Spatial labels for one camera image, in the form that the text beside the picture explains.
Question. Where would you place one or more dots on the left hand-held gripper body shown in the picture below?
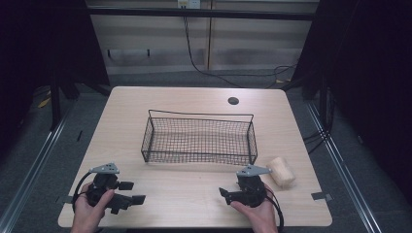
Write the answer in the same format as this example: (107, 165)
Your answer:
(103, 183)

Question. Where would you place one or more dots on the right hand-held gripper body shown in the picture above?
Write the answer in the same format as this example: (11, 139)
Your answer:
(251, 191)

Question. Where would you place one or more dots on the beige bread roll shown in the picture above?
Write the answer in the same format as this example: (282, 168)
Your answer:
(281, 172)

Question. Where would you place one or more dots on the person's right hand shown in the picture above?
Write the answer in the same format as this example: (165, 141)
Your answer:
(263, 216)

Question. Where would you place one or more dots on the person's left hand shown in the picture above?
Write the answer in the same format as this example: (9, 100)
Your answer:
(85, 215)

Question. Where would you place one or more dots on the grey tape strip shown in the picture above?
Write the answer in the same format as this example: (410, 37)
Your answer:
(321, 196)
(64, 199)

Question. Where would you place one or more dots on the round dark table grommet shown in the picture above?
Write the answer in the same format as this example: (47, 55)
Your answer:
(233, 100)

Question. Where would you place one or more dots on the black metal stand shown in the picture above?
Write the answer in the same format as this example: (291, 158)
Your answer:
(55, 103)

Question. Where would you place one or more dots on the yellow floor tape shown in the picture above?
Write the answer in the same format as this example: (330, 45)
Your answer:
(44, 102)

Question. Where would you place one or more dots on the black curtain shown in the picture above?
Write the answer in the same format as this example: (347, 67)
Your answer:
(39, 48)
(369, 81)

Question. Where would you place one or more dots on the metal floor rail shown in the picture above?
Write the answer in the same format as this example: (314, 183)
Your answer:
(30, 174)
(343, 168)

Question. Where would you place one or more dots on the black horizontal frame bar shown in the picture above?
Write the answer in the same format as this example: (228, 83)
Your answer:
(200, 13)

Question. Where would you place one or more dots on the white wall outlet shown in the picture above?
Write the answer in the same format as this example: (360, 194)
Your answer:
(189, 3)

